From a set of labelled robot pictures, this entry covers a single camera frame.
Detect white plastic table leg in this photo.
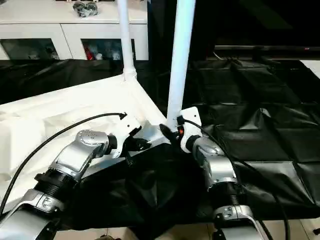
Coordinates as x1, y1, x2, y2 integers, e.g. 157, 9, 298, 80
116, 0, 137, 85
166, 0, 197, 130

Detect white plastic table top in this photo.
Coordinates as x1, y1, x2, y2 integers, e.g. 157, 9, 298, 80
0, 72, 176, 216

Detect black plastic mat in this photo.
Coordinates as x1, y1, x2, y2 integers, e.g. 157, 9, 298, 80
0, 57, 320, 236

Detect black fabric case gold label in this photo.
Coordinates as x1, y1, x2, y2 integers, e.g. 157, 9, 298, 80
147, 0, 320, 61

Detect white cabinet with glass doors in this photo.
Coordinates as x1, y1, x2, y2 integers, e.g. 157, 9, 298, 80
0, 0, 150, 61

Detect clear bag of black parts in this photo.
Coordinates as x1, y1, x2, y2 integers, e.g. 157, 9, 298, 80
72, 1, 99, 18

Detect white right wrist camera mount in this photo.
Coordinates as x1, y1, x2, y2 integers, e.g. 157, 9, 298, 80
178, 106, 203, 153

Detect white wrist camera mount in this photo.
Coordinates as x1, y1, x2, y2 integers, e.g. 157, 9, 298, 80
112, 113, 143, 160
178, 106, 203, 153

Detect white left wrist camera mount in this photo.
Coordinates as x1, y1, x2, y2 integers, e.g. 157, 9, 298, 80
112, 113, 143, 160

